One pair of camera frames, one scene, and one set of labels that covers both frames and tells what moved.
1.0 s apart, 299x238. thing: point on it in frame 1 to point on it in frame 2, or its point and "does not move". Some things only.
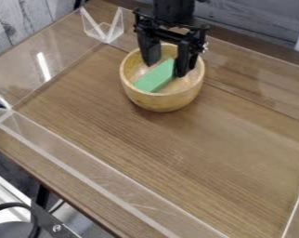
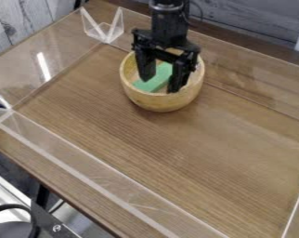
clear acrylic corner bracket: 103,32 does not move
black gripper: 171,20 to 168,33
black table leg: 43,198 does not move
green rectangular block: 156,74 does not move
